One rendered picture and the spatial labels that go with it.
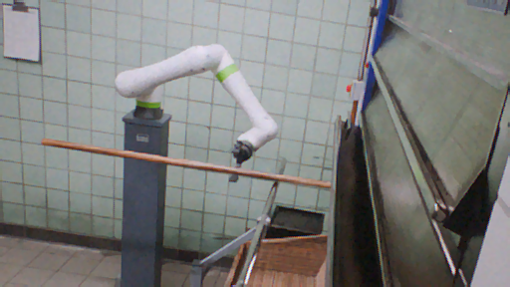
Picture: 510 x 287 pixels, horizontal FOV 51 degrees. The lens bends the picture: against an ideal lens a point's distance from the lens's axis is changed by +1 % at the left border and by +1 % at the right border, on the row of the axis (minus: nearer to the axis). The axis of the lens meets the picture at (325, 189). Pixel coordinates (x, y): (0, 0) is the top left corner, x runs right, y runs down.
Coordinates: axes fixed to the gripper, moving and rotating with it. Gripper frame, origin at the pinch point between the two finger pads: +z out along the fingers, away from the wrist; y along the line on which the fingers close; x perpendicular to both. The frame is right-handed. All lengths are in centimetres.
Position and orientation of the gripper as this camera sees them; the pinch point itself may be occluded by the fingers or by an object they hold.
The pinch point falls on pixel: (233, 165)
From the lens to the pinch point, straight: 237.3
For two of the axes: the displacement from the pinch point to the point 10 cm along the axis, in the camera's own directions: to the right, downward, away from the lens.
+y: -1.7, 9.2, 3.6
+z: -0.4, 3.6, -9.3
